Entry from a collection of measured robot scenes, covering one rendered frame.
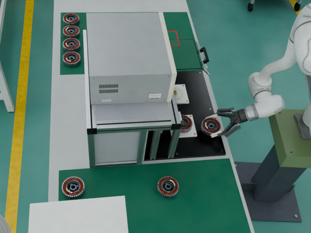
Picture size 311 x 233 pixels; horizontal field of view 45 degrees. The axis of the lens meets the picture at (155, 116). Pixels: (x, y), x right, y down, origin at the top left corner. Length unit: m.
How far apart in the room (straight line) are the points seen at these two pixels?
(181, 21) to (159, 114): 1.23
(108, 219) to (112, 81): 0.62
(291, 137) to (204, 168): 0.53
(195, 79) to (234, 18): 1.94
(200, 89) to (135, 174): 0.73
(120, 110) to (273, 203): 1.61
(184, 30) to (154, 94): 1.11
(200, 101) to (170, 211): 0.74
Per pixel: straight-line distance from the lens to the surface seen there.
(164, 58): 1.78
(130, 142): 1.89
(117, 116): 1.79
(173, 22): 2.88
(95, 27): 1.90
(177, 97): 2.33
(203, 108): 2.33
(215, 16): 4.28
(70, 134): 2.18
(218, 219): 2.01
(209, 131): 2.14
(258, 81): 2.18
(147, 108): 1.83
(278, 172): 2.61
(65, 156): 2.10
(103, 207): 1.46
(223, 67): 3.73
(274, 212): 2.99
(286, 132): 2.29
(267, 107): 2.12
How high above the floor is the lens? 2.55
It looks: 53 degrees down
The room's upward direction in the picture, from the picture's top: 10 degrees clockwise
